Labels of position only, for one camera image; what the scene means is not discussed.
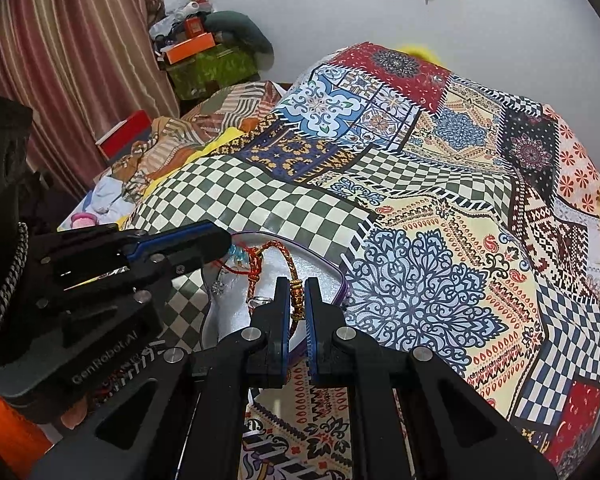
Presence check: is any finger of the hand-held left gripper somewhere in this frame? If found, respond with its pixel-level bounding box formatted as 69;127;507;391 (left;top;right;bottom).
55;219;222;283
62;230;232;312

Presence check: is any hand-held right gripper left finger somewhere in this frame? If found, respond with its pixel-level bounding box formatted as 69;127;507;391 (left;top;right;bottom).
30;276;293;480

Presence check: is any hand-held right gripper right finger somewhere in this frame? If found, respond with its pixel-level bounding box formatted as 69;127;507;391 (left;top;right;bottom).
304;276;561;480

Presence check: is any braided red gold bracelet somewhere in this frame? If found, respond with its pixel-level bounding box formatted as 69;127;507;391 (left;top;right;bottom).
247;241;309;334

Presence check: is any silver pendant necklace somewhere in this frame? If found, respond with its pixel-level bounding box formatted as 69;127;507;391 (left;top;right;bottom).
200;270;229;341

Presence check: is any thin red string bracelet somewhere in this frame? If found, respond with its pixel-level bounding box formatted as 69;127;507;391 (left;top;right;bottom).
212;246;263;284

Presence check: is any purple heart-shaped jewelry box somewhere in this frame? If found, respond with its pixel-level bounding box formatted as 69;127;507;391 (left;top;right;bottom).
197;230;352;367

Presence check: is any person's left hand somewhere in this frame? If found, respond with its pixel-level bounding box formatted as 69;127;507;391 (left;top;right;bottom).
60;397;91;429

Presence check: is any white cloth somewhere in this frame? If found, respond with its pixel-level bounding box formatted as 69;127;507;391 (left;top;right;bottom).
82;175;141;216

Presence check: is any yellow cloth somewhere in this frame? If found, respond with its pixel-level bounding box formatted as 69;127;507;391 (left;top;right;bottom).
180;127;246;171

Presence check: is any red box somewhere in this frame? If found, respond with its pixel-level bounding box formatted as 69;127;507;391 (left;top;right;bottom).
96;110;154;159

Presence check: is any orange cloth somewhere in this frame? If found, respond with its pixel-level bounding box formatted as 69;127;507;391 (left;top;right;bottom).
0;394;53;478

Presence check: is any striped brown quilt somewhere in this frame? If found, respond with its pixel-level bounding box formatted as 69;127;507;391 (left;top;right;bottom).
130;80;287;181

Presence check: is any patchwork printed blanket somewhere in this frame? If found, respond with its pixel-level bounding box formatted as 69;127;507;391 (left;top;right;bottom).
130;42;600;480

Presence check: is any flat orange box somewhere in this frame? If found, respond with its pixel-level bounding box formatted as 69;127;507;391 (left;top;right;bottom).
161;32;216;66

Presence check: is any striped brown curtain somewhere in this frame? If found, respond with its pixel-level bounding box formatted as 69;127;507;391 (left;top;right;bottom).
0;0;181;201

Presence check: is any white plastic bag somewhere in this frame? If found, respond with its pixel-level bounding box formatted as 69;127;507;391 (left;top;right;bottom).
150;0;216;37

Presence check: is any yellow plastic object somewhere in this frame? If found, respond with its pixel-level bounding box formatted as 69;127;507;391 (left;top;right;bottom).
399;44;442;61

